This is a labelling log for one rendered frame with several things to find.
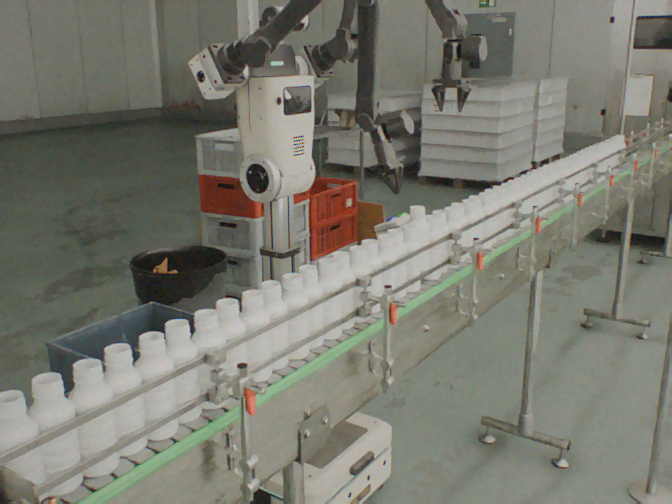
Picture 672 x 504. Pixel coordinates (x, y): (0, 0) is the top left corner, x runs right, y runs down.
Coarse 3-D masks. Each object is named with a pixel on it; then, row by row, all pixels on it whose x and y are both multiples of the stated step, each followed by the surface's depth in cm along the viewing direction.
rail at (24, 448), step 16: (640, 144) 397; (544, 208) 245; (432, 272) 177; (400, 288) 164; (368, 304) 153; (256, 336) 122; (320, 336) 139; (288, 352) 130; (176, 368) 107; (192, 368) 109; (256, 368) 123; (144, 384) 102; (160, 384) 104; (224, 384) 117; (112, 400) 97; (128, 400) 100; (80, 416) 93; (96, 416) 95; (176, 416) 108; (48, 432) 89; (64, 432) 91; (144, 432) 103; (16, 448) 86; (32, 448) 88; (112, 448) 98; (0, 464) 84; (80, 464) 94; (64, 480) 92
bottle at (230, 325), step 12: (228, 300) 122; (228, 312) 119; (228, 324) 119; (240, 324) 120; (228, 336) 119; (240, 336) 120; (240, 348) 120; (228, 360) 120; (240, 360) 121; (228, 372) 120
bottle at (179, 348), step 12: (168, 324) 111; (180, 324) 112; (168, 336) 110; (180, 336) 110; (168, 348) 110; (180, 348) 110; (192, 348) 111; (180, 360) 109; (192, 372) 111; (180, 384) 111; (192, 384) 112; (180, 396) 111; (192, 396) 112; (180, 420) 112; (192, 420) 113
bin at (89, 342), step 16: (144, 304) 180; (160, 304) 180; (112, 320) 172; (128, 320) 176; (144, 320) 180; (160, 320) 181; (192, 320) 174; (64, 336) 161; (80, 336) 164; (96, 336) 168; (112, 336) 172; (128, 336) 177; (48, 352) 158; (64, 352) 154; (80, 352) 165; (96, 352) 169; (64, 368) 156; (64, 384) 157
